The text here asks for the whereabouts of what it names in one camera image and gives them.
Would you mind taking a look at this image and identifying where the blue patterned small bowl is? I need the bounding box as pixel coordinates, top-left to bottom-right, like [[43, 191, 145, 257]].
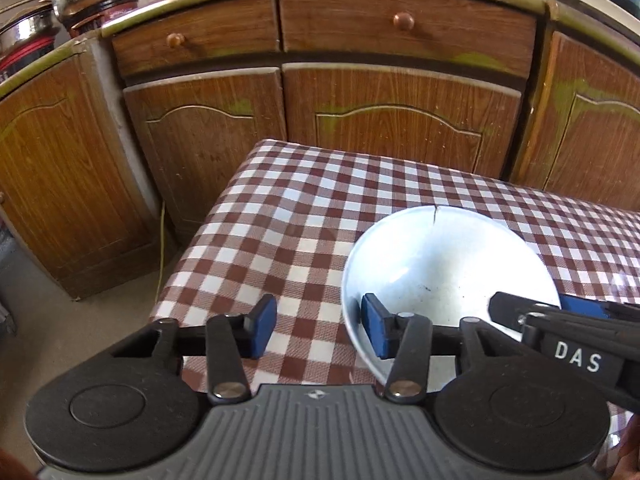
[[341, 206, 560, 382]]

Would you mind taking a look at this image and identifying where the red white checkered tablecloth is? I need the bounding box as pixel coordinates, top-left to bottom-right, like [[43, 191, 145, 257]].
[[150, 138, 640, 476]]

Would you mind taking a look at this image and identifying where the brown wooden cabinet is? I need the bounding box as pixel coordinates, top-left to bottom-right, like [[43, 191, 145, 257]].
[[1, 0, 639, 299]]

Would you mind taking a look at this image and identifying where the person's right hand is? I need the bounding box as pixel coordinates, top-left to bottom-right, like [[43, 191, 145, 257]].
[[611, 414, 640, 480]]

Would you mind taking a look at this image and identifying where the steel pot on stove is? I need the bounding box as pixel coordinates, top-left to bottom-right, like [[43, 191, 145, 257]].
[[0, 0, 60, 58]]

